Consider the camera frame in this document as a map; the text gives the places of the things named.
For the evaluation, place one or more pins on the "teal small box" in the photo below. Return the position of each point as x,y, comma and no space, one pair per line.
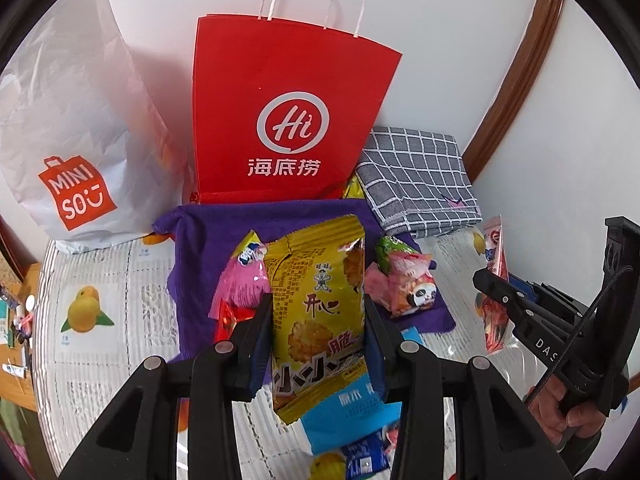
6,325

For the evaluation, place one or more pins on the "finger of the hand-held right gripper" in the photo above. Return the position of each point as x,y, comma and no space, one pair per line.
500,295
522,289

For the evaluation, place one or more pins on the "brown wooden door frame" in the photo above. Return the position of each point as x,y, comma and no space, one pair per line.
520,70

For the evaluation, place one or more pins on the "grey checked cloth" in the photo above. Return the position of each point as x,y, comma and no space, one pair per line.
415,180

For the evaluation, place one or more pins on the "pink panda snack packet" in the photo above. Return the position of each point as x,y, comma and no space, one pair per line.
410,290

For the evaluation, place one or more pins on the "purple cloth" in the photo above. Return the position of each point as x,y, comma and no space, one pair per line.
200,270

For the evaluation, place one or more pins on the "small red foil packet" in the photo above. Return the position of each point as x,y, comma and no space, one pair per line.
232,317

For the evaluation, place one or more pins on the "pink-red candy packet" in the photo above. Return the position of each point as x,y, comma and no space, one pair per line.
392,437

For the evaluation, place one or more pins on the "green triangular snack packet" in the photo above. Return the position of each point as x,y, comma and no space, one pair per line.
392,250

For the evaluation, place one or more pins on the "red paper bag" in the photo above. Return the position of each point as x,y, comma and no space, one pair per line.
295,60

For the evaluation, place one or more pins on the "yellow rice cracker packet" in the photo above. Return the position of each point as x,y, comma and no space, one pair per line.
310,285

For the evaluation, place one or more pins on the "dark red framed board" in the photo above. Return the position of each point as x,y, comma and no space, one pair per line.
9,255

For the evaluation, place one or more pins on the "fruit-printed white mat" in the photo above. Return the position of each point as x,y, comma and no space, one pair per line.
140,300

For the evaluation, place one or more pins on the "wooden desk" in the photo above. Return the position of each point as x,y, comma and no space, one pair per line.
25,390

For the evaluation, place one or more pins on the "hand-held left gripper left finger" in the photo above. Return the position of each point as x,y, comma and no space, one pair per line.
257,340

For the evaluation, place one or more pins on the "yellow-green snack packet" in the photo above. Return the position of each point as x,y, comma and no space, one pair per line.
354,189

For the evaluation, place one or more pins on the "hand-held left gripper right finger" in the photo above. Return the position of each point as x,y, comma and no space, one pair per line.
376,340

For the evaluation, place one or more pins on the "red and white snack packet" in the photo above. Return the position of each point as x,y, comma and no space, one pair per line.
495,250

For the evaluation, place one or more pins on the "light blue tissue pack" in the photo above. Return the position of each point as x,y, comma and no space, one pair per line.
350,410

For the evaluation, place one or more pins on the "person's right hand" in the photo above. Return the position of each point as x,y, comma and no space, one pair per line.
550,410

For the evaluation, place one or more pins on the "white paper bag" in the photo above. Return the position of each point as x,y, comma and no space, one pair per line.
75,110

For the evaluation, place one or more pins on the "small dark blue packet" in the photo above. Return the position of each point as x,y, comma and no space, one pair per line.
365,457

